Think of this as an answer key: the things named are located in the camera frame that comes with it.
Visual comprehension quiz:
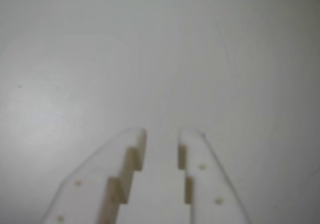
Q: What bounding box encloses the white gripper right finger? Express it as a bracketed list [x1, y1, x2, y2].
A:
[177, 128, 253, 224]

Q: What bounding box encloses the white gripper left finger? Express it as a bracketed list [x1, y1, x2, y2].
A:
[41, 127, 148, 224]

